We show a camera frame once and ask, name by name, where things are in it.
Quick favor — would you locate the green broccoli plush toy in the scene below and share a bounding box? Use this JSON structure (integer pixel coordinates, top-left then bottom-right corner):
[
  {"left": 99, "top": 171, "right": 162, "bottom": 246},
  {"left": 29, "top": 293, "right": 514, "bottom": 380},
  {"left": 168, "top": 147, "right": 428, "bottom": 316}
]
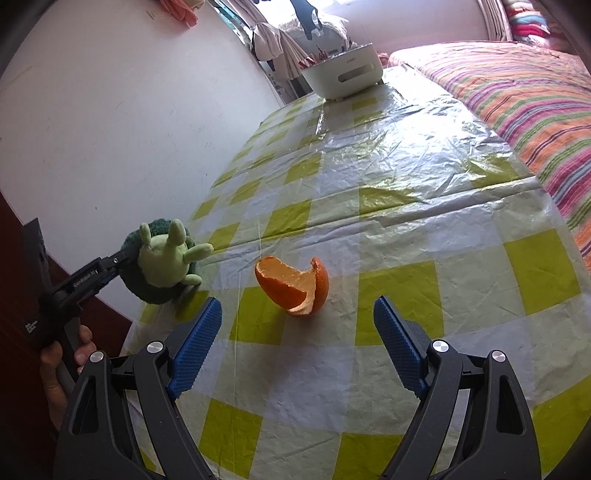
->
[{"left": 119, "top": 219, "right": 214, "bottom": 305}]

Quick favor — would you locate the orange peel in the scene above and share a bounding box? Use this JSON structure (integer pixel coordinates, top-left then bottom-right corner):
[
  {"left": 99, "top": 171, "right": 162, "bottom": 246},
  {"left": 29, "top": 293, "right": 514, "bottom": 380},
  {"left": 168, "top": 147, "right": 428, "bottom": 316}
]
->
[{"left": 254, "top": 256, "right": 329, "bottom": 317}]

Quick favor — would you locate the person's left hand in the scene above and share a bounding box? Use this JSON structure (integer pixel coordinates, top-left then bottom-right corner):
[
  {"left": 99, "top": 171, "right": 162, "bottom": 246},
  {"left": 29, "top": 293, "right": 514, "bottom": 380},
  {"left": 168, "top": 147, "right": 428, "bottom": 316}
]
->
[{"left": 38, "top": 324, "right": 98, "bottom": 432}]

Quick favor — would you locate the dark red door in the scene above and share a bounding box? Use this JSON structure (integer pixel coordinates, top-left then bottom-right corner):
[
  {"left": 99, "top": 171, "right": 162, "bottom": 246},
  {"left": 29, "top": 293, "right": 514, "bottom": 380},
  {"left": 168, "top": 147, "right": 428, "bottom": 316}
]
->
[{"left": 0, "top": 188, "right": 136, "bottom": 480}]

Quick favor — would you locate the striped bed sheet mattress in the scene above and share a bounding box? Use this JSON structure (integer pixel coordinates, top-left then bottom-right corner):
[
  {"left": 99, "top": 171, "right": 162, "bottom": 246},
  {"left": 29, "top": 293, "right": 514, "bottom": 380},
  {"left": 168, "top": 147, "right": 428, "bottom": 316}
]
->
[{"left": 389, "top": 41, "right": 591, "bottom": 262}]

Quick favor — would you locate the white pen holder box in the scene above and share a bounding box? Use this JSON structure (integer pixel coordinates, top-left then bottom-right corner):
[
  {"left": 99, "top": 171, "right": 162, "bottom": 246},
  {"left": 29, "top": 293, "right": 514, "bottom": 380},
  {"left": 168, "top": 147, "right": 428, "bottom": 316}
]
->
[{"left": 303, "top": 44, "right": 384, "bottom": 101}]

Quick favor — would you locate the beige garment on curtain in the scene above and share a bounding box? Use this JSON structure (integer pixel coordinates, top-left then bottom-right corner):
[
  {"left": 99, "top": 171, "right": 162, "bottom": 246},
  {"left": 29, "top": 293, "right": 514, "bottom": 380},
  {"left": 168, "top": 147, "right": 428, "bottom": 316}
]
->
[{"left": 252, "top": 22, "right": 308, "bottom": 80}]

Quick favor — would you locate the pink curtain right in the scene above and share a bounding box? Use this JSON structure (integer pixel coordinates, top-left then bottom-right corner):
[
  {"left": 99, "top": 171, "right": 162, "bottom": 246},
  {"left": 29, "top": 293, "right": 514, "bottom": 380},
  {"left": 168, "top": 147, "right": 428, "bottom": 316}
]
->
[{"left": 477, "top": 0, "right": 513, "bottom": 42}]

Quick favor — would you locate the black hanging garment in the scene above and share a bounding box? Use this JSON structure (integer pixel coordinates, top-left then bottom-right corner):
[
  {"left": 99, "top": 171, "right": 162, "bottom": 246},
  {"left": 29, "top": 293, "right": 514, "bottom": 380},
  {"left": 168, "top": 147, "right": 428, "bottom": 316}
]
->
[{"left": 290, "top": 0, "right": 322, "bottom": 41}]

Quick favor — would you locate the stack of folded quilts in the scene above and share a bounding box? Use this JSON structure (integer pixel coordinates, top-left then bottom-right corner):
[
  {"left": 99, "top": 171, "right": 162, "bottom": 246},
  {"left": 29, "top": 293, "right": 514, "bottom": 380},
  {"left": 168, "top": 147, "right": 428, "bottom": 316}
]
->
[{"left": 502, "top": 0, "right": 574, "bottom": 53}]

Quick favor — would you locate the orange cloth on wall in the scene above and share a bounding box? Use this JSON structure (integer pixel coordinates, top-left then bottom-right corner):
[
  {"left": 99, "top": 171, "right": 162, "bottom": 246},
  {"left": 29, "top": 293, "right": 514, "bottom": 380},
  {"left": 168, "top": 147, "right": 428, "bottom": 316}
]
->
[{"left": 159, "top": 0, "right": 205, "bottom": 28}]

